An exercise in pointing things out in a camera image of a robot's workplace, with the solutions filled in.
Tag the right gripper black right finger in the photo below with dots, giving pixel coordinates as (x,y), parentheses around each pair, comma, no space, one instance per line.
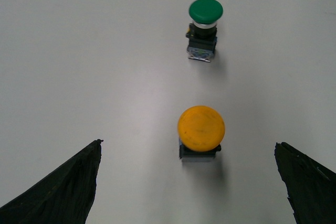
(310,185)

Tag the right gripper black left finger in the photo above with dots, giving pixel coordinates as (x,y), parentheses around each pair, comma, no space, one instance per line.
(66,195)

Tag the yellow mushroom push button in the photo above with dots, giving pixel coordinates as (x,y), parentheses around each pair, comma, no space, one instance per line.
(201,130)

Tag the green mushroom push button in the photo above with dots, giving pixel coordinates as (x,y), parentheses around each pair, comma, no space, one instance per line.
(202,31)

